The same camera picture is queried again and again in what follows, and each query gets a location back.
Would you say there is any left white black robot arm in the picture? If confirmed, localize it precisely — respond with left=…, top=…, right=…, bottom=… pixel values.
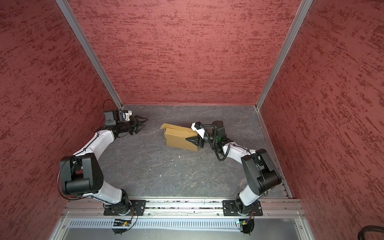
left=57, top=116, right=148, bottom=216

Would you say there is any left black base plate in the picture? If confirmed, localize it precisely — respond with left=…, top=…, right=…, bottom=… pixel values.
left=104, top=200, right=147, bottom=217

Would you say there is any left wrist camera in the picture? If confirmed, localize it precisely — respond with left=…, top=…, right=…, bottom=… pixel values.
left=104, top=110, right=132, bottom=126

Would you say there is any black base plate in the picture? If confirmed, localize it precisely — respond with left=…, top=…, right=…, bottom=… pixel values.
left=104, top=200, right=147, bottom=217
left=222, top=200, right=263, bottom=217

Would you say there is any white slotted cable duct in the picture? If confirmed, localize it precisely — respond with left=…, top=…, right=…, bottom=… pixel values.
left=68, top=218, right=240, bottom=231

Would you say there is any controller board with wires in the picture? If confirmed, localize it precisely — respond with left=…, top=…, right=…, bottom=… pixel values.
left=239, top=212, right=255, bottom=235
left=112, top=208, right=139, bottom=235

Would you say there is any aluminium front rail frame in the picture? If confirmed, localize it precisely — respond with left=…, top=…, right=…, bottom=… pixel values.
left=50, top=198, right=314, bottom=240

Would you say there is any brown cardboard box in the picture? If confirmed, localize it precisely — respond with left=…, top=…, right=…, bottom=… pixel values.
left=161, top=124, right=198, bottom=152

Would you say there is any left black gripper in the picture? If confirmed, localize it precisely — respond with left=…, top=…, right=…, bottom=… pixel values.
left=117, top=114, right=149, bottom=135

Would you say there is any left controller board with wires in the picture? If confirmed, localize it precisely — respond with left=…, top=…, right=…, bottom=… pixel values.
left=112, top=208, right=139, bottom=235

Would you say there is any right controller board with wires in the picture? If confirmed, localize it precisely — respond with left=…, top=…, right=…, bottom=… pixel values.
left=239, top=212, right=255, bottom=235

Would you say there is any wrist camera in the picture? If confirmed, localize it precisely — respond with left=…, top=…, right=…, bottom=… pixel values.
left=191, top=122, right=206, bottom=139
left=104, top=110, right=132, bottom=126

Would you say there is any aluminium corner post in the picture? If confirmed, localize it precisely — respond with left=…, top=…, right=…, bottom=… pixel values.
left=56, top=0, right=123, bottom=109
left=255, top=0, right=314, bottom=110

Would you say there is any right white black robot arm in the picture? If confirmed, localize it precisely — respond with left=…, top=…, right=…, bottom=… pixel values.
left=186, top=121, right=282, bottom=216

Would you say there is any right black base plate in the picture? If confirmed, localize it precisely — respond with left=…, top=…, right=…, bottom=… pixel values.
left=222, top=200, right=263, bottom=217

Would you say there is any right aluminium corner post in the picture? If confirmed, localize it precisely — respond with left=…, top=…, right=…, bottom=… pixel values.
left=255, top=0, right=314, bottom=110

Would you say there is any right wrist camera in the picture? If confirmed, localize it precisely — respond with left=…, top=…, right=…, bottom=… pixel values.
left=191, top=122, right=206, bottom=139

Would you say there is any left aluminium corner post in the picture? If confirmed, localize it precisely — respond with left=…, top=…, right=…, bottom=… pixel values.
left=56, top=0, right=123, bottom=109

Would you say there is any black cable bundle corner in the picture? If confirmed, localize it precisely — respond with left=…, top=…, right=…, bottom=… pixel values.
left=357, top=225, right=384, bottom=240

